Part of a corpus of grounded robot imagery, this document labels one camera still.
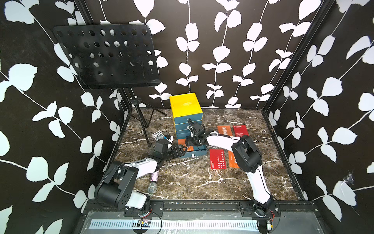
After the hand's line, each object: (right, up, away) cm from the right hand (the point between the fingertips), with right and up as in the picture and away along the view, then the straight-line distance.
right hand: (186, 141), depth 98 cm
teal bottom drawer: (+8, -4, -10) cm, 14 cm away
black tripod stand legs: (-28, +25, -12) cm, 40 cm away
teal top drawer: (-2, +14, -12) cm, 18 cm away
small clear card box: (-20, +3, +5) cm, 21 cm away
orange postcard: (-2, -1, +2) cm, 4 cm away
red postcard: (+21, -12, -5) cm, 24 cm away
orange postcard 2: (+29, +7, +10) cm, 32 cm away
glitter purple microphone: (-18, -22, -20) cm, 35 cm away
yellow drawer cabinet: (-1, +24, +1) cm, 24 cm away
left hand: (-1, -3, -8) cm, 9 cm away
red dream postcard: (+40, +6, +9) cm, 42 cm away
